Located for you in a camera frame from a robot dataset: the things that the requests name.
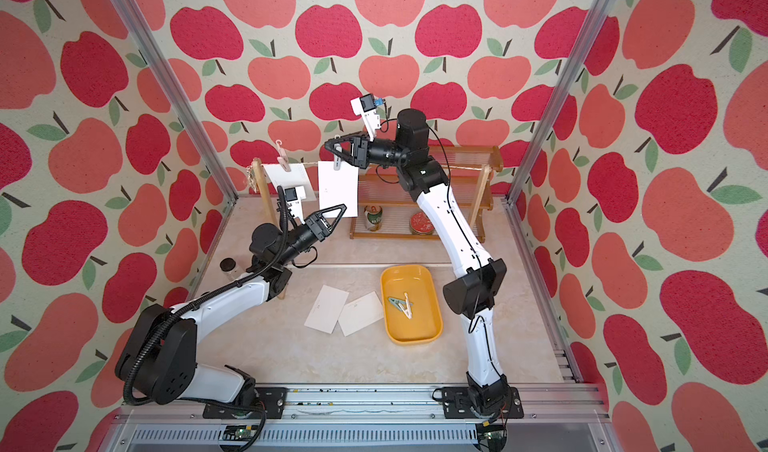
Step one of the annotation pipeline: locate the clear glass jar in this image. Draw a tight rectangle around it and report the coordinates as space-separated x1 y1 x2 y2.
219 257 242 281

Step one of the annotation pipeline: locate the white postcard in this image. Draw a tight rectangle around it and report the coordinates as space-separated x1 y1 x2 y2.
304 285 349 334
338 292 384 336
318 161 359 218
263 162 317 201

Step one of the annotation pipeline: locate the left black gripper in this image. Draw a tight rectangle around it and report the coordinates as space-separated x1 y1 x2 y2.
276 205 345 268

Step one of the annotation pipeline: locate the right aluminium corner post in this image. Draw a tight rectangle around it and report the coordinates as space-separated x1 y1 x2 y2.
506 0 616 206

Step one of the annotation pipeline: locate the wooden rack frame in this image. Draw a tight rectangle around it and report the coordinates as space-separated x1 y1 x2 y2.
248 156 493 300

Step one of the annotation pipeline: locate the aluminium corner post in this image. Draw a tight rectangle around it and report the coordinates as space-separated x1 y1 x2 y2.
110 0 238 203
506 0 616 206

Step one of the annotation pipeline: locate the yellow plastic tray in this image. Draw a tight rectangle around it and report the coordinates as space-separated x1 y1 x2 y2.
380 264 443 345

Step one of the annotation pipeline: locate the green beverage can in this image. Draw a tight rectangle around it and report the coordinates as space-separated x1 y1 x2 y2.
364 205 383 231

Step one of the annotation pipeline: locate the red round tin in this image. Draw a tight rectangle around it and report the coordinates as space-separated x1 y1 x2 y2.
409 211 435 235

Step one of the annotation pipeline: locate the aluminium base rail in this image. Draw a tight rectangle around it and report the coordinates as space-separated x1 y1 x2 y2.
98 383 622 451

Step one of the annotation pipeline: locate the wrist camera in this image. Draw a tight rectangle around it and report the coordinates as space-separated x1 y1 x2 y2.
283 185 306 227
350 94 385 140

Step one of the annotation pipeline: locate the teal clothespin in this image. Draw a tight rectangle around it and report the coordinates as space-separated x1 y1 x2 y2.
388 297 407 313

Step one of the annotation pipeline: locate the grey clothespin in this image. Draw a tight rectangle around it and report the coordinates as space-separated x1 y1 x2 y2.
332 143 344 171

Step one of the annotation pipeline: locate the pink clothespin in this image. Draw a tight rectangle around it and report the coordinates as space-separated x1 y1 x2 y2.
275 139 291 172

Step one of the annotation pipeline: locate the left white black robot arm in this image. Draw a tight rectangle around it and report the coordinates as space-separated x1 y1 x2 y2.
115 189 346 414

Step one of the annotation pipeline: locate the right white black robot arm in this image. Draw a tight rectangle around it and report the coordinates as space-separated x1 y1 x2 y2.
324 108 513 420

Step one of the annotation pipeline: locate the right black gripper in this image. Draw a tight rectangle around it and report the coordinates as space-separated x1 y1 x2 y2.
329 134 410 175

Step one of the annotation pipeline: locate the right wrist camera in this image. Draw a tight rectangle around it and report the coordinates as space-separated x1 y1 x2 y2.
350 94 385 140

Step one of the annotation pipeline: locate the white clothespin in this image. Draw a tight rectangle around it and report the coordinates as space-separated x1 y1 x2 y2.
399 293 413 319

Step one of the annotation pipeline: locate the wooden shelf with ribbed panels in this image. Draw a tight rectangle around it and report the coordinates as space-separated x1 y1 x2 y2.
349 145 503 241

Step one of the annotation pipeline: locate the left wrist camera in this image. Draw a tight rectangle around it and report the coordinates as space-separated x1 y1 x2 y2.
283 185 306 227

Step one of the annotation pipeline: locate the left aluminium corner post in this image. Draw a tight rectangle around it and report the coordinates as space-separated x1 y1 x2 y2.
110 0 238 203

